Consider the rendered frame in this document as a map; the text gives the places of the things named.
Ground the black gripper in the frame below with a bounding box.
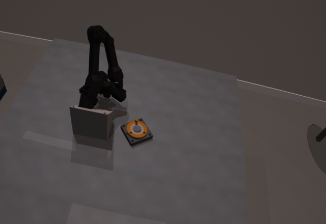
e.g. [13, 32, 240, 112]
[94, 71, 108, 106]

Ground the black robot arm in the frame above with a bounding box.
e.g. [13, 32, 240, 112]
[78, 25, 126, 109]

